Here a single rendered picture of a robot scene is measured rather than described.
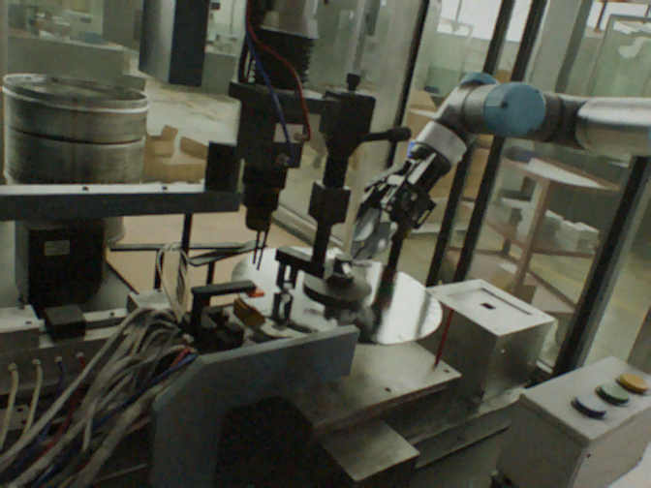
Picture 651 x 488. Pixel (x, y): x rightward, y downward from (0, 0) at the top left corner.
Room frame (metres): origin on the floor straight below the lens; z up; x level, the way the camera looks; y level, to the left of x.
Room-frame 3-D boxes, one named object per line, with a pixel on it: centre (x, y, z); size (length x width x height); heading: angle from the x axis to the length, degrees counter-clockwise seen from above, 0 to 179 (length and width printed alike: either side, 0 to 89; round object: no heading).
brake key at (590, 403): (0.70, -0.41, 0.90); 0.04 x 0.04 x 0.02
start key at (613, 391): (0.75, -0.46, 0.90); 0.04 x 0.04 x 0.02
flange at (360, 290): (0.82, -0.03, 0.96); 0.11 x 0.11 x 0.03
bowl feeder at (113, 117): (1.28, 0.61, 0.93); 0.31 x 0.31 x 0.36
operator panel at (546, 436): (0.76, -0.45, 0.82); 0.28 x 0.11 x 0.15; 131
